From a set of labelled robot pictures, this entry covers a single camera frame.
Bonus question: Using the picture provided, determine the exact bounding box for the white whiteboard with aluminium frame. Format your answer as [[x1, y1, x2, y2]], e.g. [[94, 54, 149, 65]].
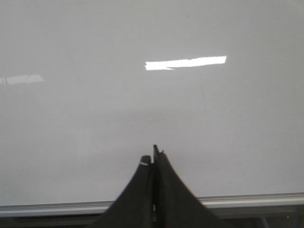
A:
[[0, 0, 304, 217]]

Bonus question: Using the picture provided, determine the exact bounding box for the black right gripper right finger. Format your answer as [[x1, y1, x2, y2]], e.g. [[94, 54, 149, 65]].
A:
[[153, 145, 228, 228]]

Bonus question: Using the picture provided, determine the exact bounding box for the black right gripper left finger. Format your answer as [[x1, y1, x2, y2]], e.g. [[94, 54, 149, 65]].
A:
[[91, 155, 153, 228]]

